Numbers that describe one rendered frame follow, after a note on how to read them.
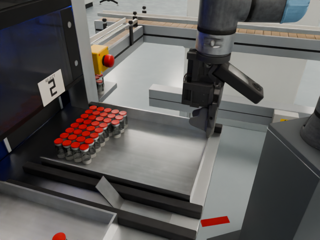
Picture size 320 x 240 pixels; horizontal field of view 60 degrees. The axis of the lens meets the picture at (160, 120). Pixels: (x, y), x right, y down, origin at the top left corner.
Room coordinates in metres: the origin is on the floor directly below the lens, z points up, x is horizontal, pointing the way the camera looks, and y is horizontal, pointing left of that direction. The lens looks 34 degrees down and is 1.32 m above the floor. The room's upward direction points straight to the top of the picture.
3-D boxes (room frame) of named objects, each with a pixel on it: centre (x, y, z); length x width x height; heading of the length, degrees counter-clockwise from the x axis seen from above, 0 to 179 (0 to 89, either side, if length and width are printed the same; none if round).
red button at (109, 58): (0.83, 0.16, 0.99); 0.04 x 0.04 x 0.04; 72
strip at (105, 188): (0.35, 0.05, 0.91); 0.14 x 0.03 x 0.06; 72
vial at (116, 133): (0.59, 0.11, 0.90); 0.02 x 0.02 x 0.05
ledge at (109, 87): (0.87, 0.24, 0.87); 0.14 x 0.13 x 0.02; 72
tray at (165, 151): (0.53, 0.06, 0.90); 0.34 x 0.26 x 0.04; 72
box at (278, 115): (1.23, -0.66, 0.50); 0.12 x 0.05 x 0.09; 72
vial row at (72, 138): (0.57, 0.19, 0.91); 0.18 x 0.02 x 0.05; 162
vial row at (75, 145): (0.57, 0.17, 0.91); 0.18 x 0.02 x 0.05; 162
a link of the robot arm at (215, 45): (0.54, -0.11, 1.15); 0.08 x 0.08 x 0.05
